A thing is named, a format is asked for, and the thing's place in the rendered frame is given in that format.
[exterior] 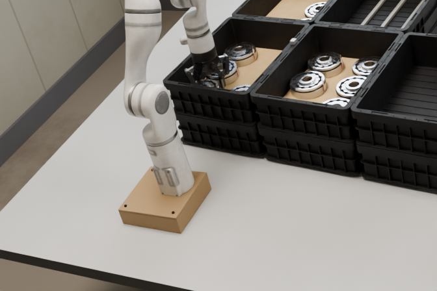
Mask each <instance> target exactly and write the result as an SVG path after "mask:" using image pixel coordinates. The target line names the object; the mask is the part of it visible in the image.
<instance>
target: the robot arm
mask: <svg viewBox="0 0 437 291"><path fill-rule="evenodd" d="M170 2H171V3H172V5H173V6H175V7H176V8H189V7H196V10H193V11H190V12H188V13H186V14H185V15H184V17H183V25H184V28H185V32H186V35H184V36H181V38H180V39H179V40H180V43H181V45H188V46H189V50H190V53H191V57H192V67H190V68H189V69H187V68H185V69H184V72H185V74H186V75H187V77H188V79H189V81H190V83H191V84H197V85H202V86H203V83H204V79H205V76H206V75H208V74H210V73H214V72H215V71H216V73H217V74H218V79H219V83H220V87H221V88H223V89H225V86H226V82H225V79H224V77H225V76H226V75H228V74H229V73H230V65H229V57H228V56H227V55H226V54H225V53H224V54H223V55H222V56H218V55H217V51H216V48H215V43H214V40H213V35H212V34H211V31H210V28H209V24H208V20H207V7H206V6H207V0H170ZM161 26H162V25H161V4H160V1H159V0H125V29H126V70H125V79H124V106H125V109H126V111H127V113H128V114H129V115H131V116H134V117H138V118H146V119H150V122H149V123H148V124H147V125H146V126H145V127H144V128H143V130H142V136H143V139H144V141H145V144H146V147H147V149H148V152H149V154H150V157H151V160H152V162H153V167H152V170H153V173H154V175H155V178H156V181H157V184H158V185H159V189H160V191H161V194H164V195H169V196H176V197H180V196H181V195H182V194H184V193H185V192H188V191H189V190H190V189H191V188H192V187H193V186H194V182H195V180H194V176H193V174H192V171H191V167H190V165H189V161H188V159H187V156H186V154H185V150H184V148H183V144H182V142H181V138H180V137H179V133H178V130H177V127H176V114H175V112H174V107H173V104H172V100H171V97H170V94H169V92H168V90H167V89H166V87H165V86H163V85H162V84H155V83H149V82H146V66H147V62H148V59H149V56H150V54H151V52H152V50H153V49H154V47H155V45H156V43H157V41H158V39H159V37H160V34H161ZM220 60H221V62H222V66H223V70H222V71H220V70H219V69H218V68H217V66H218V64H219V62H220ZM194 70H195V71H197V81H195V80H194V78H193V77H192V75H193V71H194Z"/></svg>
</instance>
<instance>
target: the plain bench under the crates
mask: <svg viewBox="0 0 437 291"><path fill-rule="evenodd" d="M244 1H246V0H207V6H206V7H207V20H208V24H209V28H210V31H211V33H212V32H213V31H214V30H215V29H216V28H217V27H218V26H219V25H220V24H221V23H222V22H223V21H224V20H225V19H227V18H228V17H232V13H233V12H234V11H235V10H236V9H237V8H238V7H239V6H240V5H241V4H242V3H243V2H244ZM193 10H196V7H191V8H190V9H189V10H188V11H187V12H186V13H188V12H190V11H193ZM186 13H185V14H186ZM185 14H184V15H185ZM184 15H183V17H184ZM183 17H182V18H181V19H180V20H179V21H178V22H177V23H176V24H175V25H174V26H173V27H172V28H171V29H170V30H169V31H168V32H167V33H166V34H165V36H164V37H163V38H162V39H161V40H160V41H159V42H158V43H157V44H156V46H155V47H154V49H153V50H152V52H151V54H150V56H149V59H148V62H147V66H146V82H149V83H155V84H162V85H163V86H164V84H163V79H164V78H165V77H166V76H167V75H168V74H169V73H170V72H171V71H172V70H173V69H174V68H175V67H176V66H178V65H179V64H180V63H181V62H182V61H183V60H184V59H185V58H186V57H187V56H188V55H189V54H190V50H189V46H188V45H181V43H180V40H179V39H180V38H181V36H184V35H186V32H185V28H184V25H183ZM149 122H150V119H146V118H138V117H134V116H131V115H129V114H128V113H127V111H126V109H125V106H124V80H123V81H122V82H121V83H120V84H119V85H118V86H117V87H116V88H115V89H114V90H113V91H112V92H111V94H110V95H109V96H108V97H107V98H106V99H105V100H104V101H103V103H102V104H101V105H100V106H99V107H98V108H97V109H96V110H95V111H94V112H93V113H92V114H91V115H90V116H89V117H88V118H87V119H86V120H85V122H84V123H83V124H82V125H81V126H80V127H79V128H78V129H77V130H76V131H75V132H74V133H73V134H72V135H71V136H70V137H69V139H67V141H66V142H65V143H64V144H63V145H62V146H61V147H60V148H59V149H58V151H57V152H56V153H55V154H54V155H53V156H52V157H51V158H50V159H49V160H48V161H47V162H46V163H45V164H44V165H43V166H42V167H41V168H40V170H39V171H38V172H37V173H36V174H35V175H34V176H33V177H32V178H31V180H30V181H29V182H28V183H27V184H26V185H25V186H24V187H23V188H22V189H21V190H20V191H19V192H18V193H17V194H16V195H15V196H14V198H13V199H12V200H11V201H10V202H9V203H8V204H7V205H6V206H5V207H4V209H3V210H2V211H1V212H0V259H6V260H11V261H14V262H20V263H24V264H29V265H33V266H38V267H41V268H47V269H50V270H56V271H60V272H65V273H70V274H74V275H79V276H83V277H88V278H92V279H97V280H100V281H106V282H110V283H115V284H119V285H124V286H130V287H133V288H138V289H142V290H147V291H437V192H435V191H430V190H424V189H420V188H414V187H411V186H405V185H400V184H394V183H388V182H384V181H378V180H374V179H368V178H365V177H362V175H361V172H360V173H359V174H358V175H348V174H344V173H338V172H334V171H328V170H322V169H318V168H312V167H308V166H301V165H298V164H292V163H288V162H282V161H278V160H271V159H267V158H265V154H264V155H262V156H260V157H255V156H252V155H246V154H241V153H235V152H231V151H225V150H221V149H215V148H212V147H205V146H201V145H195V144H189V143H185V142H182V144H183V148H184V150H185V154H186V156H187V159H188V161H189V165H190V167H191V171H200V172H206V173H207V176H208V179H209V183H210V185H211V191H210V192H209V193H208V195H207V196H206V198H205V199H204V201H203V202H202V204H201V205H200V206H199V208H198V210H197V211H196V212H195V214H194V216H193V217H192V218H191V220H190V222H189V223H188V224H187V226H186V227H185V228H184V230H183V232H182V233H181V234H179V233H173V232H168V231H162V230H157V229H150V228H146V227H139V226H135V225H128V224H124V223H123V222H122V219H121V217H120V213H119V211H118V209H119V208H120V206H121V205H122V203H123V202H124V201H125V200H126V198H127V197H128V195H129V194H130V193H131V192H132V190H133V189H134V187H136V185H137V184H138V182H139V181H140V180H141V179H142V177H143V176H144V174H145V173H146V172H147V171H148V169H149V168H150V166H153V162H152V160H151V157H150V154H149V152H148V149H147V147H146V144H145V141H144V139H143V136H142V130H143V128H144V127H145V126H146V125H147V124H148V123H149Z"/></svg>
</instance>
